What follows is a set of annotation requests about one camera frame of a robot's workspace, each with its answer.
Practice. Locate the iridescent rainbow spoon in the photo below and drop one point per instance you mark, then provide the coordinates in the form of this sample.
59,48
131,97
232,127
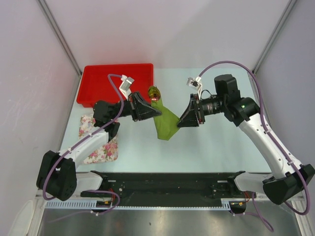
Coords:
154,93

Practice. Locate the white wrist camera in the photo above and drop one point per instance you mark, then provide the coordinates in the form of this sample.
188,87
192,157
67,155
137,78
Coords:
195,83
126,83

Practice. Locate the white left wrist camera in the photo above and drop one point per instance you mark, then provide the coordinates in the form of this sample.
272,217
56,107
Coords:
126,83

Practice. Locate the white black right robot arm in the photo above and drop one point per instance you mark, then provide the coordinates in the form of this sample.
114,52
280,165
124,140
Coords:
288,175

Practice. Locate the red plastic bin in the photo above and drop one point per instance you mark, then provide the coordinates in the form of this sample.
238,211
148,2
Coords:
95,85

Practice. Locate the aluminium frame rail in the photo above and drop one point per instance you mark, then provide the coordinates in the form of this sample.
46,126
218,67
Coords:
295,209

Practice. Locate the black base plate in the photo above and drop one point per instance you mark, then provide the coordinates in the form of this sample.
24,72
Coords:
171,190

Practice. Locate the white slotted cable duct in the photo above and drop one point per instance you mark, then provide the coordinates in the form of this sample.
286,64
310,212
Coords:
95,205

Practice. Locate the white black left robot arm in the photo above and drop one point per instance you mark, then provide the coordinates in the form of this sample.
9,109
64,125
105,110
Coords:
57,176

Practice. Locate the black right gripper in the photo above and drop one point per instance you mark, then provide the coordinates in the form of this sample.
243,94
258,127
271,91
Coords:
193,114

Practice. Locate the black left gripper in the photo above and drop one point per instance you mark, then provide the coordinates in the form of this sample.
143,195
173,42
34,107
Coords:
140,110

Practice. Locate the green paper napkin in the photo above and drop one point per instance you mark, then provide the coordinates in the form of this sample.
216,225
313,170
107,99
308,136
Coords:
166,123

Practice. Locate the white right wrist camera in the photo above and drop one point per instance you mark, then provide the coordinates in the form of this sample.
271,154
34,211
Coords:
195,83

